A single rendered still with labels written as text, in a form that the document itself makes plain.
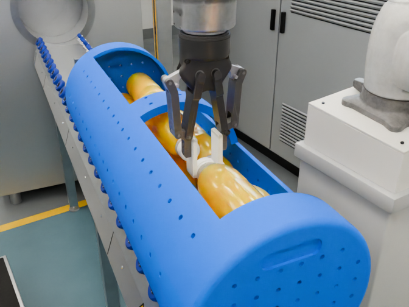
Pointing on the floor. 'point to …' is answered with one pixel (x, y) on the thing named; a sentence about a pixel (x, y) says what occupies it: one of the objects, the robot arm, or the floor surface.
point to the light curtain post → (163, 33)
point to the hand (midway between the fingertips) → (204, 153)
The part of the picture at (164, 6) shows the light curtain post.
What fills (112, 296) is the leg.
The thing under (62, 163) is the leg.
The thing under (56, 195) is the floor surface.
